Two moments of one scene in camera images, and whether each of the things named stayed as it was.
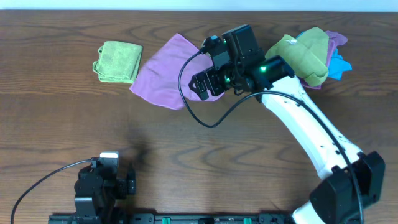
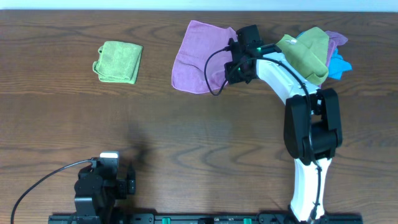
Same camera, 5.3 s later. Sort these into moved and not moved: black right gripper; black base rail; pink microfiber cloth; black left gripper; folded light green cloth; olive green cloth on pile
Moved: pink microfiber cloth; black right gripper
Not moved: black left gripper; olive green cloth on pile; folded light green cloth; black base rail
